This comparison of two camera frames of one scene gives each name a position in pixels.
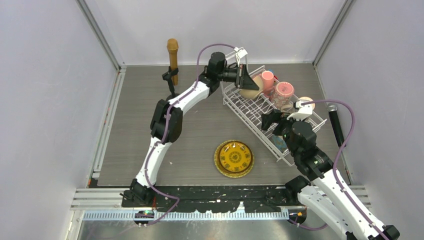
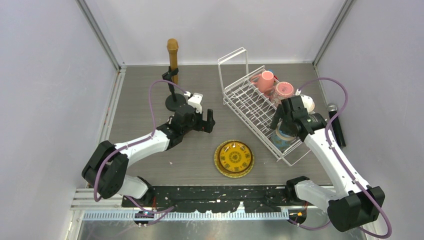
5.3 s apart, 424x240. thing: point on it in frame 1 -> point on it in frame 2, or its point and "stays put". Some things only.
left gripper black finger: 246,81 -> 208,125
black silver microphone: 332,109 stays put
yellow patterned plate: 235,157 stays put
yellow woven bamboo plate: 234,158 stays put
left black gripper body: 232,75 -> 198,121
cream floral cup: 308,99 stays put
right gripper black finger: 267,120 -> 278,114
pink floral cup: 281,95 stays put
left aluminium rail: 114,97 stays put
